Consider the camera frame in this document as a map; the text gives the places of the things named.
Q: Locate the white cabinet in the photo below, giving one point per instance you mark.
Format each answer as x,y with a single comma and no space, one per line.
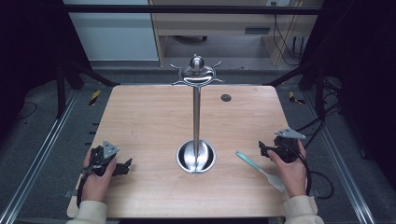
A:
115,34

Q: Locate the black metal frame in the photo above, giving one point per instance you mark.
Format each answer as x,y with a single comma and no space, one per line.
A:
193,9

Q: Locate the aluminium floor rail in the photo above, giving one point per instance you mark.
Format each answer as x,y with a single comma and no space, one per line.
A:
339,168
37,161

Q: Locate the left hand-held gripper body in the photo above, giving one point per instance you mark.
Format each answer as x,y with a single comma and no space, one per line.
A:
107,149

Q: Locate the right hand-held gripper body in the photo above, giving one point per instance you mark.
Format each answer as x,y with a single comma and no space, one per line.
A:
288,146

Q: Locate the person's left hand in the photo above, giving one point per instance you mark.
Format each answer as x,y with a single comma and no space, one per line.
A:
96,185

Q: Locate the metal utensil hanging stand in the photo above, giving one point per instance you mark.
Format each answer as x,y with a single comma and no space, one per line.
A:
196,124

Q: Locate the person's right hand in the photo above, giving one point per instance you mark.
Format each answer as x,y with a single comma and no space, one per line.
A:
292,175

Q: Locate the dark round table grommet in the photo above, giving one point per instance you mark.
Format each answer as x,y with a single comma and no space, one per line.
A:
226,98

